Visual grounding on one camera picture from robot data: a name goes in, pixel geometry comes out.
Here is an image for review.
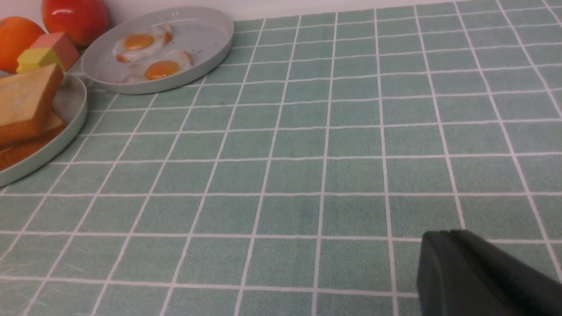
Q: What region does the green checkered tablecloth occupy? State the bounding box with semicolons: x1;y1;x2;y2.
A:
1;0;561;316

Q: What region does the red apple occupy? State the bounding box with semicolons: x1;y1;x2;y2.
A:
41;0;110;48

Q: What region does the toast slice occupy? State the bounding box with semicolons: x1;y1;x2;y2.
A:
0;111;66;170
0;64;64;145

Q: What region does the left fried egg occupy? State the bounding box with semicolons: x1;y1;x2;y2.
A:
112;25;173;63

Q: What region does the right fried egg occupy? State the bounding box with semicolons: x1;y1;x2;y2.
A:
118;50;194;84

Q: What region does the orange fruit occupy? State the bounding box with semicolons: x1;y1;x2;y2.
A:
0;16;46;74

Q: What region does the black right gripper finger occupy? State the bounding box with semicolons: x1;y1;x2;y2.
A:
416;230;562;316

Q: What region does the salmon cube block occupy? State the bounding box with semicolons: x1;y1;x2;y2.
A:
30;32;80;72

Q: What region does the grey egg plate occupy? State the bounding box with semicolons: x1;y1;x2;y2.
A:
81;7;234;95

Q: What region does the yellow cube block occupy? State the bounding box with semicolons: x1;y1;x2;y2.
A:
16;48;67;74

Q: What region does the fried egg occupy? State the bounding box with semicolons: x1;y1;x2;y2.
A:
112;25;173;63
118;50;194;84

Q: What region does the green centre plate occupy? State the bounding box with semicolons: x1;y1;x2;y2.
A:
0;73;88;187

